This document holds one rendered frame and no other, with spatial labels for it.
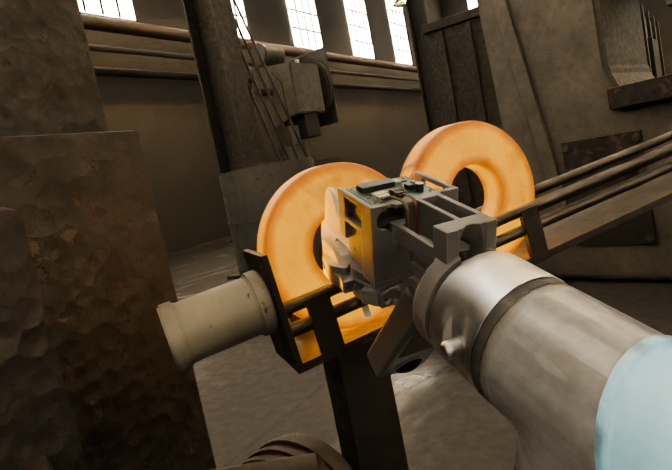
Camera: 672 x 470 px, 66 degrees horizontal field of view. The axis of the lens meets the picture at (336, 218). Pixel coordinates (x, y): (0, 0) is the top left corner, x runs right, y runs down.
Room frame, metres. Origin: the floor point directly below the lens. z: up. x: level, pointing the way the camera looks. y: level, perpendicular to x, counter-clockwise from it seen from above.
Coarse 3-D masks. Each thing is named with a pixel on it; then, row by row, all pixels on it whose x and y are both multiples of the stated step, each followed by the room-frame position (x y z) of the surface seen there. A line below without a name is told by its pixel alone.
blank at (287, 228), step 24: (312, 168) 0.47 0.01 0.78; (336, 168) 0.48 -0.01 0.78; (360, 168) 0.49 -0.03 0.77; (288, 192) 0.46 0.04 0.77; (312, 192) 0.47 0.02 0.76; (336, 192) 0.47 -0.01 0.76; (264, 216) 0.47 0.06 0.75; (288, 216) 0.46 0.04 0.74; (312, 216) 0.46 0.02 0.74; (264, 240) 0.45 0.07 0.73; (288, 240) 0.45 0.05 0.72; (312, 240) 0.46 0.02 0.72; (288, 264) 0.45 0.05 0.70; (312, 264) 0.46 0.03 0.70; (288, 288) 0.45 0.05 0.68; (312, 288) 0.46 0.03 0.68; (360, 312) 0.47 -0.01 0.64; (384, 312) 0.48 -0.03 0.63
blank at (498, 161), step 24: (432, 144) 0.52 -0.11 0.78; (456, 144) 0.53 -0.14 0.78; (480, 144) 0.54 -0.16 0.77; (504, 144) 0.55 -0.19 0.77; (408, 168) 0.52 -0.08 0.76; (432, 168) 0.51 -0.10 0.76; (456, 168) 0.52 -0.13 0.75; (480, 168) 0.55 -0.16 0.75; (504, 168) 0.55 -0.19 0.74; (528, 168) 0.56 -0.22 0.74; (504, 192) 0.55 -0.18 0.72; (528, 192) 0.56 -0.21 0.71
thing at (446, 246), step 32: (352, 192) 0.37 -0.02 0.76; (384, 192) 0.35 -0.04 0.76; (416, 192) 0.36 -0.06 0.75; (448, 192) 0.36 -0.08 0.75; (352, 224) 0.36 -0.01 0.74; (384, 224) 0.35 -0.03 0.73; (416, 224) 0.34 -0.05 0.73; (448, 224) 0.30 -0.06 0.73; (480, 224) 0.30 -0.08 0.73; (352, 256) 0.39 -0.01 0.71; (384, 256) 0.35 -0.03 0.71; (416, 256) 0.34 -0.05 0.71; (448, 256) 0.29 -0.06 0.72; (384, 288) 0.36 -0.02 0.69; (416, 288) 0.33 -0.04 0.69; (416, 320) 0.30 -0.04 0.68
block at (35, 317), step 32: (0, 224) 0.39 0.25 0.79; (0, 256) 0.39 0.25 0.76; (0, 288) 0.38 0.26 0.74; (32, 288) 0.40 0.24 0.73; (0, 320) 0.38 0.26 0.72; (32, 320) 0.40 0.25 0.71; (0, 352) 0.37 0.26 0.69; (32, 352) 0.39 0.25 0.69; (0, 384) 0.37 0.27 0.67; (32, 384) 0.39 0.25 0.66; (64, 384) 0.41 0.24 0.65; (0, 416) 0.36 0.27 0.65; (32, 416) 0.38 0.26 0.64; (64, 416) 0.40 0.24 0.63; (0, 448) 0.36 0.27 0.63; (32, 448) 0.38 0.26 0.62; (64, 448) 0.39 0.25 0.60
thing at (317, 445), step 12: (264, 444) 0.49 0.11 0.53; (276, 444) 0.48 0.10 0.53; (288, 444) 0.47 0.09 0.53; (300, 444) 0.46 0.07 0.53; (312, 444) 0.47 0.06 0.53; (324, 444) 0.47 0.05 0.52; (252, 456) 0.47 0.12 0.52; (264, 456) 0.45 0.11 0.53; (276, 456) 0.45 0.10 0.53; (288, 456) 0.45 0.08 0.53; (324, 456) 0.45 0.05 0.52; (336, 456) 0.46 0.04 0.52; (336, 468) 0.44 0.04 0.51; (348, 468) 0.45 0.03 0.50
